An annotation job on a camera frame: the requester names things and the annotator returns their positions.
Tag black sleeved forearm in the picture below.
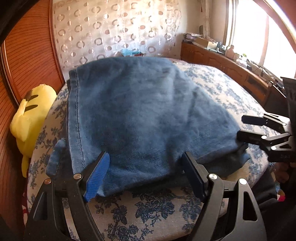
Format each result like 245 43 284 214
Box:
252 170 295 240

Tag yellow Pikachu plush toy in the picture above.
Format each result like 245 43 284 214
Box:
10 84 57 178

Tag blue box by curtain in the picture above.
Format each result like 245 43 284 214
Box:
121 49 144 57

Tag person's right hand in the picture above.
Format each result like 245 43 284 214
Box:
274 163 295 183

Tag wooden side cabinet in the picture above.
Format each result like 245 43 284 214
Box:
180 41 288 117

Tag blue denim jeans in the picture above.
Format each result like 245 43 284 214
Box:
46 57 249 198

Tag cardboard box on cabinet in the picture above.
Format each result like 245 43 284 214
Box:
193 37 218 49

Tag window with wooden frame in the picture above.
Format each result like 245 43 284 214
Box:
226 1 295 78

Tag white circle-patterned curtain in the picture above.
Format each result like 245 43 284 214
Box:
53 1 181 78

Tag wooden slatted headboard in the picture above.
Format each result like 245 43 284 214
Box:
1 1 64 235

